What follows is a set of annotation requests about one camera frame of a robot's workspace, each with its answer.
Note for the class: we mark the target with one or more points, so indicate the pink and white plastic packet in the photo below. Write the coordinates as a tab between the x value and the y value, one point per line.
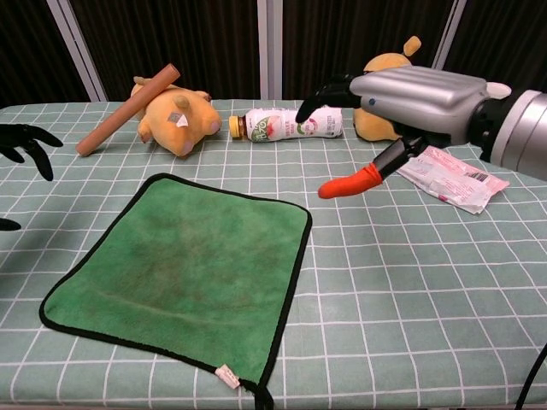
453	179

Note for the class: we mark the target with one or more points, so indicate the green checked tablecloth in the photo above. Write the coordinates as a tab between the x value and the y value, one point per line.
384	299

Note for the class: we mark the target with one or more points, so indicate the green black cloth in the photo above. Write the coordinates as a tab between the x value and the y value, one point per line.
184	265

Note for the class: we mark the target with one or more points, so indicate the right robot hand orange thumb tip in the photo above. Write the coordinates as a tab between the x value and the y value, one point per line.
419	102

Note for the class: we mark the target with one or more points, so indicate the grey metal partition post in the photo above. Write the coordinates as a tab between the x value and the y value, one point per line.
448	34
270	47
77	51

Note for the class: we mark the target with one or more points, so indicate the black pleated curtain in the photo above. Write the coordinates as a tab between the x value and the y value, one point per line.
30	51
342	34
179	38
504	38

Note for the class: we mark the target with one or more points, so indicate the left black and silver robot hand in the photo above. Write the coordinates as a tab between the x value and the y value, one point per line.
25	136

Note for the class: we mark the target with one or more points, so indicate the white paper cup blue flower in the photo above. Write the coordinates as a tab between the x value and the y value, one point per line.
500	89

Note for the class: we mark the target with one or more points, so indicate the brown wooden stick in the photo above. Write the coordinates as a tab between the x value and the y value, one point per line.
128	109

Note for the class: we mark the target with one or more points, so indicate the white drink bottle yellow cap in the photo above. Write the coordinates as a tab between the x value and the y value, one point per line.
273	126

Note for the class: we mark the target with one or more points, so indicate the yellow one-eyed plush toy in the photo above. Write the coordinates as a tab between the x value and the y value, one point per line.
376	126

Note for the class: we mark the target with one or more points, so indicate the orange hamster plush toy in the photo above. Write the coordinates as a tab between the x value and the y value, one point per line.
184	119

